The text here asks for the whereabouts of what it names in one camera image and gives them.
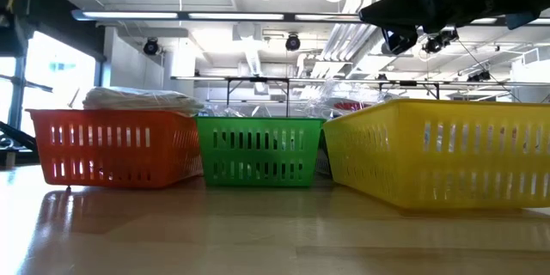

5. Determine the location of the bagged blue toothbrush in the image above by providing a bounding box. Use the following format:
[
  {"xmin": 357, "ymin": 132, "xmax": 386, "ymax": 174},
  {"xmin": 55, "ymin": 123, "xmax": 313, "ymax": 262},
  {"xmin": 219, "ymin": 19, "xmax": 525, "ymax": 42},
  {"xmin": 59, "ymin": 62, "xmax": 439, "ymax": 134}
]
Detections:
[{"xmin": 360, "ymin": 80, "xmax": 397, "ymax": 104}]

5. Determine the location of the bagged red toothbrush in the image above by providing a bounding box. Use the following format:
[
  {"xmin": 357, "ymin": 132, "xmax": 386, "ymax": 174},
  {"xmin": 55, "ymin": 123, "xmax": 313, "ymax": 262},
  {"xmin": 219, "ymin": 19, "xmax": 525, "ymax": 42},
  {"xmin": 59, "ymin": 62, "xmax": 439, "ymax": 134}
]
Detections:
[{"xmin": 333, "ymin": 101, "xmax": 373, "ymax": 113}]

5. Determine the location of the bagged white toothbrush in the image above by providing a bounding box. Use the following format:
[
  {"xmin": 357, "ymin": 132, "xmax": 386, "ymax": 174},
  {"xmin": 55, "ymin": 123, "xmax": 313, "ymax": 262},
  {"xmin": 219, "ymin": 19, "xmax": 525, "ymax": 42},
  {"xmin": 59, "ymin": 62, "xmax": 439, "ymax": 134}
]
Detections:
[{"xmin": 302, "ymin": 94, "xmax": 340, "ymax": 120}]

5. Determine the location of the yellow plastic basket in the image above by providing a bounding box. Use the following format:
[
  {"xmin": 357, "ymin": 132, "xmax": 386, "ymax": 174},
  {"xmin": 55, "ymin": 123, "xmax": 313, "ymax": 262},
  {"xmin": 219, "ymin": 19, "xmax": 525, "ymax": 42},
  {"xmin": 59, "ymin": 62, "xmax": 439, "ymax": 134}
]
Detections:
[{"xmin": 321, "ymin": 97, "xmax": 550, "ymax": 211}]

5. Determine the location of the black plastic basket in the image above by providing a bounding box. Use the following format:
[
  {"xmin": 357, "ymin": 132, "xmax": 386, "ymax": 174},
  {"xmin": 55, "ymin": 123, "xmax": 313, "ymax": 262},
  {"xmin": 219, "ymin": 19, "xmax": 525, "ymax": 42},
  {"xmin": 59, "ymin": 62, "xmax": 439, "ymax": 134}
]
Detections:
[{"xmin": 315, "ymin": 145, "xmax": 333, "ymax": 177}]

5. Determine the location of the green plastic basket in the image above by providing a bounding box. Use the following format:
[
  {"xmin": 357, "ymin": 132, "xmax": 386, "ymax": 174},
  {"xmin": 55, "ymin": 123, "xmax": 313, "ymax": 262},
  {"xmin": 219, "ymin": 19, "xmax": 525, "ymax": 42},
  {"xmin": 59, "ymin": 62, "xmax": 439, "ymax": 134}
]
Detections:
[{"xmin": 195, "ymin": 115, "xmax": 327, "ymax": 189}]

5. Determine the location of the orange plastic basket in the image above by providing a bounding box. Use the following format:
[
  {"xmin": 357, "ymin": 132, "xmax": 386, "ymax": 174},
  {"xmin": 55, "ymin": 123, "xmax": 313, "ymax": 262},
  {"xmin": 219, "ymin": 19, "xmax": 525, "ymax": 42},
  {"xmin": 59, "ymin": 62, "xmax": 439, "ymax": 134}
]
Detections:
[{"xmin": 26, "ymin": 108, "xmax": 205, "ymax": 190}]

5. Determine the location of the black metal stand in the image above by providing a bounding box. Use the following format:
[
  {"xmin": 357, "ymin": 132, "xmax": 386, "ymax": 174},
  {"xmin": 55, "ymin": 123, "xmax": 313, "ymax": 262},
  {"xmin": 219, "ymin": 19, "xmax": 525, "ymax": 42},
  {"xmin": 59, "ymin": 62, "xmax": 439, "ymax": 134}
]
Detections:
[
  {"xmin": 224, "ymin": 76, "xmax": 290, "ymax": 117},
  {"xmin": 377, "ymin": 79, "xmax": 442, "ymax": 101}
]

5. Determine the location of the bright window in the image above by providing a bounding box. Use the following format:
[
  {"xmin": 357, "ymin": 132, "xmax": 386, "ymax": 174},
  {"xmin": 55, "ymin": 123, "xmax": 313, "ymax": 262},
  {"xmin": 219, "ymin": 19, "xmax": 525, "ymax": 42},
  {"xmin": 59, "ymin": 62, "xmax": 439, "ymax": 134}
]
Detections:
[{"xmin": 0, "ymin": 29, "xmax": 104, "ymax": 138}]

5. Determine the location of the ceiling light rail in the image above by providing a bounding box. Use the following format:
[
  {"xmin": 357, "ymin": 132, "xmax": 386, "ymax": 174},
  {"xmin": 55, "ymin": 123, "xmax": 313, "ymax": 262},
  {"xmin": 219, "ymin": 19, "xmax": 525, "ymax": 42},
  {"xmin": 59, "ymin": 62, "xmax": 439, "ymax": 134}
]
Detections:
[{"xmin": 70, "ymin": 8, "xmax": 550, "ymax": 26}]

